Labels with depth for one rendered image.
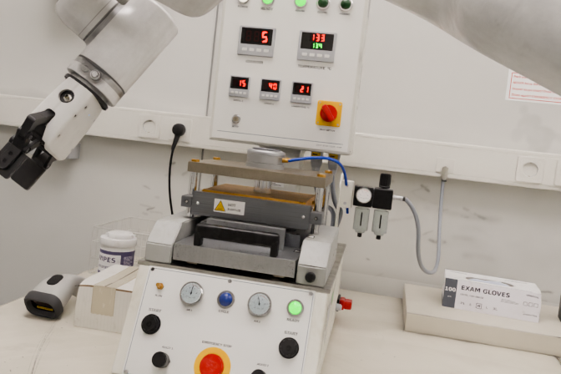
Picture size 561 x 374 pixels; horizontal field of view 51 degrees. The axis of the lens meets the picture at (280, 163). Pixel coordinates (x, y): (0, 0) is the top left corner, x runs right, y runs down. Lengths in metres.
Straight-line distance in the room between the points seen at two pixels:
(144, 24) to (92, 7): 0.07
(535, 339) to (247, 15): 0.99
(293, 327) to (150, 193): 0.99
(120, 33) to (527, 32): 0.57
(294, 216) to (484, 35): 0.67
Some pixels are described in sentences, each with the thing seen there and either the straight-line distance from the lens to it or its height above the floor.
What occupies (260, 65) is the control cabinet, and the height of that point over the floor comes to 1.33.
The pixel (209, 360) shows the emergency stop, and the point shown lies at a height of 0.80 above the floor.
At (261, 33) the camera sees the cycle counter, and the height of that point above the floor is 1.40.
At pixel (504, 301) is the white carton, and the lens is 1.57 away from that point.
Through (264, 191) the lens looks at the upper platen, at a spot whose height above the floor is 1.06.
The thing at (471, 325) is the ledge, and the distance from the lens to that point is 1.48.
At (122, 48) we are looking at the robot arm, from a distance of 0.87.
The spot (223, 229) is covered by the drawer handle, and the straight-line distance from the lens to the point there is 1.03.
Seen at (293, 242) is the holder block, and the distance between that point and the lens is 1.12.
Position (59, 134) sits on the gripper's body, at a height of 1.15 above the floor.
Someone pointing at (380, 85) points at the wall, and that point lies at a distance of 1.73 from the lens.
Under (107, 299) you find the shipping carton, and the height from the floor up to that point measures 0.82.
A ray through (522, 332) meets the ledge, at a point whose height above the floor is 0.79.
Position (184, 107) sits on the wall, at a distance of 1.84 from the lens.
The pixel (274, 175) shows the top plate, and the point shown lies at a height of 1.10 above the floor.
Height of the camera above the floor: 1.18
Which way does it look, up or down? 3 degrees down
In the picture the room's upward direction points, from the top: 6 degrees clockwise
